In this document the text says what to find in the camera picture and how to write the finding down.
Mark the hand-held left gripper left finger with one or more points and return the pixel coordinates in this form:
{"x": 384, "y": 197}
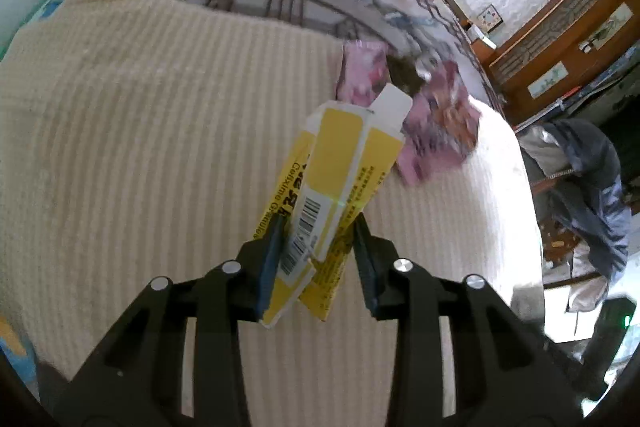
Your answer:
{"x": 270, "y": 267}

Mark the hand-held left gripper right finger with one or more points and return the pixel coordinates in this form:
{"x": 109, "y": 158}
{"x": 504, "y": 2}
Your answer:
{"x": 365, "y": 267}

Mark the yellow medicine box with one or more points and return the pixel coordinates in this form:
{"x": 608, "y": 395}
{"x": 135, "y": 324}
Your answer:
{"x": 330, "y": 167}

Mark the blue grey jacket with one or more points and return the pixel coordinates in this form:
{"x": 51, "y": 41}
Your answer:
{"x": 595, "y": 187}

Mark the cream striped cloth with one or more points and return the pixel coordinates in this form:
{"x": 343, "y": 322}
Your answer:
{"x": 125, "y": 132}

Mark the blue yellow printed cloth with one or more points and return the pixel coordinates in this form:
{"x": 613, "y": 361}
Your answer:
{"x": 15, "y": 352}

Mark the small framed picture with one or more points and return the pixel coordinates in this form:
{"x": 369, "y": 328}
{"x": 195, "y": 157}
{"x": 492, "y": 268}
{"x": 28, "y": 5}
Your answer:
{"x": 489, "y": 18}

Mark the wooden lattice cabinet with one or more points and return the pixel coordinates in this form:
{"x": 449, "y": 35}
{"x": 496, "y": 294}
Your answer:
{"x": 550, "y": 52}

